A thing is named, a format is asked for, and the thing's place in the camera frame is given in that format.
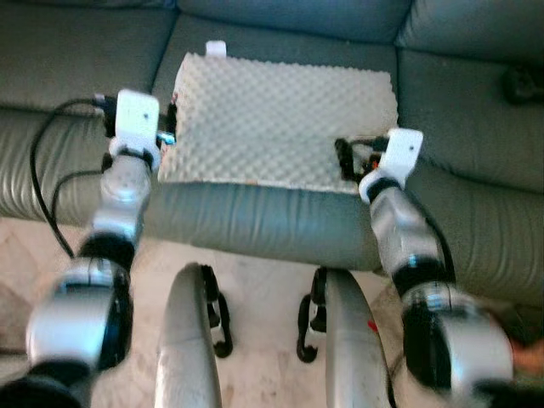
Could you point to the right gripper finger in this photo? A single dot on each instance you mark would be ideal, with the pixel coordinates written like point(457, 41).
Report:
point(343, 160)

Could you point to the beige bumpy foam pillow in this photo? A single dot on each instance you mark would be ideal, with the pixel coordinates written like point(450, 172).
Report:
point(272, 119)

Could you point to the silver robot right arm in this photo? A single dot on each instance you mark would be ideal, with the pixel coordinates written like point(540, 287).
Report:
point(399, 229)

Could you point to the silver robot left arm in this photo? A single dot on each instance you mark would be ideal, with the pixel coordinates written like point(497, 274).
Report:
point(123, 195)

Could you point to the grey-green leather sofa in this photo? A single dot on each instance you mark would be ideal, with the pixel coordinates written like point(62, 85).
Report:
point(255, 221)

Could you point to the small white box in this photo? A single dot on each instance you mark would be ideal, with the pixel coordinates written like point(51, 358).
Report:
point(216, 48)

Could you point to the silver robot right leg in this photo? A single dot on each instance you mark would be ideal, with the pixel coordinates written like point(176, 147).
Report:
point(348, 340)

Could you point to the silver robot leg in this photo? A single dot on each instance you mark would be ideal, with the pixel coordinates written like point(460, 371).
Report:
point(348, 340)
point(183, 340)

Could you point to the silver robot left leg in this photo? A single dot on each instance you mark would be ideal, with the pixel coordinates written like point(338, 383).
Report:
point(183, 340)

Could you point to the person's bare foot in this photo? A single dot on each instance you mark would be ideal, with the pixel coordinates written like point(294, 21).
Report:
point(529, 357)

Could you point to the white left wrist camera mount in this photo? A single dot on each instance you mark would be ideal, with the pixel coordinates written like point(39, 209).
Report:
point(136, 119)

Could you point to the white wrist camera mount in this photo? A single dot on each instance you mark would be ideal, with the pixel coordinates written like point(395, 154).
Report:
point(401, 151)
point(136, 119)

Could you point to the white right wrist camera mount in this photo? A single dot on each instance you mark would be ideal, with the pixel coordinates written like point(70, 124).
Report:
point(401, 151)

